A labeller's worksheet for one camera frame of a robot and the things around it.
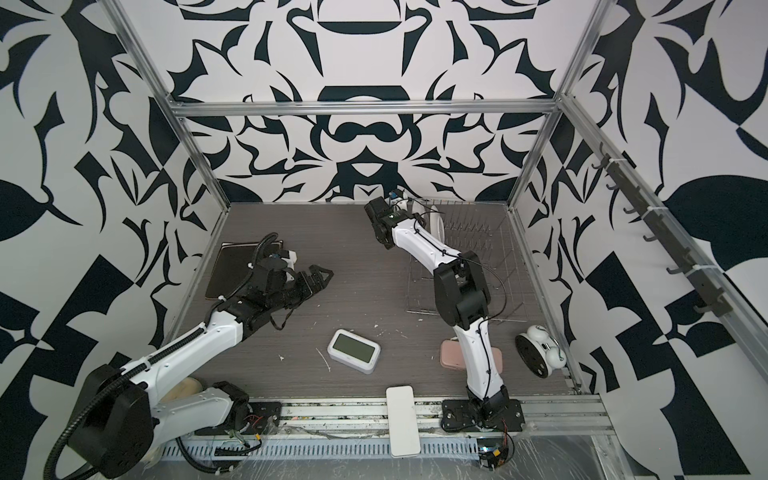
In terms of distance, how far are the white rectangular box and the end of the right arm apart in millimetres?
366

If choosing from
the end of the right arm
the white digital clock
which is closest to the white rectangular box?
the white digital clock

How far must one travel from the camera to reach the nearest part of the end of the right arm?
0.72 metres

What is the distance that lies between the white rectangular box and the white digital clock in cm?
9

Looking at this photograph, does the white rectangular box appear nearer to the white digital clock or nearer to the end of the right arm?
the white digital clock

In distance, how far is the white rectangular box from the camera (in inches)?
26.6

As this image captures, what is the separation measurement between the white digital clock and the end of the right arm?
0.28m

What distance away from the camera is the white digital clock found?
81 centimetres
